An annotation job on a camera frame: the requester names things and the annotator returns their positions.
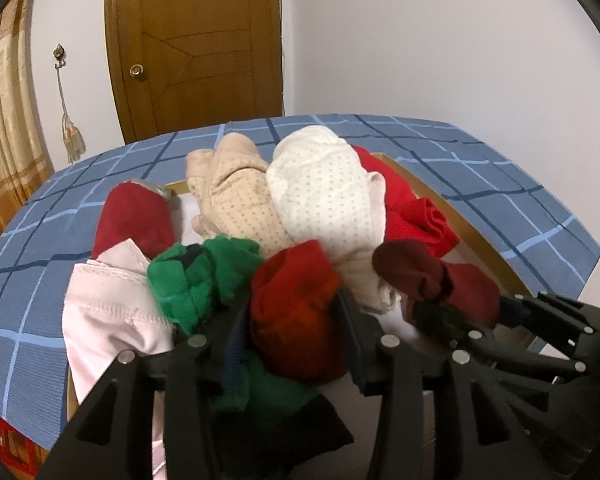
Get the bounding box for brown wooden door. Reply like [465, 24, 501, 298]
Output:
[104, 0, 286, 145]

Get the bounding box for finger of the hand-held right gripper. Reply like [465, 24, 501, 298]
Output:
[412, 300, 587, 382]
[499, 290, 597, 357]

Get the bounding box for pale pink underwear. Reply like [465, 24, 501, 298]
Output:
[61, 239, 177, 478]

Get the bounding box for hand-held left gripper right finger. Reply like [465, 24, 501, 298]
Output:
[334, 287, 548, 480]

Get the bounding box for reddish patterned cloth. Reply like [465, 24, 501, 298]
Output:
[0, 402, 48, 480]

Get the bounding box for beige curtain tieback tassel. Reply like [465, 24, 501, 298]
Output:
[56, 67, 87, 163]

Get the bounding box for white dotted underwear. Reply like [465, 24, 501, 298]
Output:
[265, 125, 406, 313]

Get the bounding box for beige dotted underwear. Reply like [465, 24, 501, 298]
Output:
[185, 132, 293, 261]

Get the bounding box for beige patterned curtain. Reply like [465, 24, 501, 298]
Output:
[0, 0, 53, 266]

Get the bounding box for shallow wooden tray box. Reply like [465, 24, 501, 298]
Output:
[65, 152, 548, 480]

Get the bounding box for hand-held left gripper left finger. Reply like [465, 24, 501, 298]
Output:
[39, 284, 255, 480]

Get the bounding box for maroon sock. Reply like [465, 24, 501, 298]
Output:
[371, 241, 502, 328]

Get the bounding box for green sock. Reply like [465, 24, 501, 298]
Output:
[146, 236, 355, 480]

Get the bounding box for blue checked tablecloth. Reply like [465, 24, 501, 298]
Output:
[0, 112, 600, 453]

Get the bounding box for dark red grey-banded underwear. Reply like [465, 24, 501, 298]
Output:
[91, 180, 177, 262]

